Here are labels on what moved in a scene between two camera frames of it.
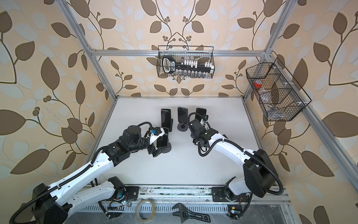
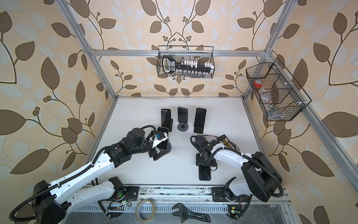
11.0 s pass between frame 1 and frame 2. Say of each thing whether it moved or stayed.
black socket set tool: stayed
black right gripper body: moved
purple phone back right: stayed
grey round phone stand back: stayed
